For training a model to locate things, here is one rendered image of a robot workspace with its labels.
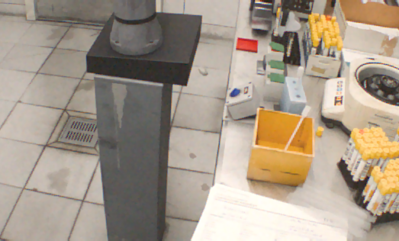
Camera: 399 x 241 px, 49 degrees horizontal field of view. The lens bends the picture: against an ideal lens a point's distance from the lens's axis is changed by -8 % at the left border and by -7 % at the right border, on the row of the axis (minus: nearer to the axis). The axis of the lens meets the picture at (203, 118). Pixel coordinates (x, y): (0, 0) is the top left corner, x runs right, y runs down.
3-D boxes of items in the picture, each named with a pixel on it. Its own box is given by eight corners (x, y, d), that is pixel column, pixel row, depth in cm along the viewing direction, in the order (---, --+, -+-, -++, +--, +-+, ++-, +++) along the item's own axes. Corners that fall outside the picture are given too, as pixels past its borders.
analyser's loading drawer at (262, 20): (252, 2, 170) (255, -11, 167) (270, 4, 170) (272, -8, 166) (251, 27, 154) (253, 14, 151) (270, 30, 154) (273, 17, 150)
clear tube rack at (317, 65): (300, 41, 155) (304, 22, 150) (329, 46, 154) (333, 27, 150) (304, 74, 139) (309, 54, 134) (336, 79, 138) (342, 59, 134)
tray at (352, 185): (349, 191, 103) (352, 183, 102) (336, 162, 110) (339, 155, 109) (410, 182, 107) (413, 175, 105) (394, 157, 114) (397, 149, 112)
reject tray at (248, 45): (236, 39, 151) (237, 36, 151) (258, 42, 151) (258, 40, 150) (235, 49, 146) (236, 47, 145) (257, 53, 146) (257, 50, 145)
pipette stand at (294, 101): (272, 107, 125) (279, 75, 119) (297, 109, 125) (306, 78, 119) (277, 131, 117) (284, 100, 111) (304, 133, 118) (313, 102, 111)
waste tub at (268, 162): (250, 139, 114) (257, 107, 108) (304, 149, 113) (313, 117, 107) (245, 179, 104) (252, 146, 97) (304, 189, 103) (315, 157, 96)
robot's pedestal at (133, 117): (108, 253, 184) (93, 75, 129) (120, 216, 200) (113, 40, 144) (156, 262, 183) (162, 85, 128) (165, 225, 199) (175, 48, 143)
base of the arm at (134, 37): (106, 55, 126) (103, 23, 120) (114, 29, 137) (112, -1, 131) (161, 55, 126) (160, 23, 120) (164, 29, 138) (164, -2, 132)
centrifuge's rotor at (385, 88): (356, 81, 129) (363, 59, 125) (405, 94, 127) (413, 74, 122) (355, 112, 118) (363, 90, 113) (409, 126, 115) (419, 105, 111)
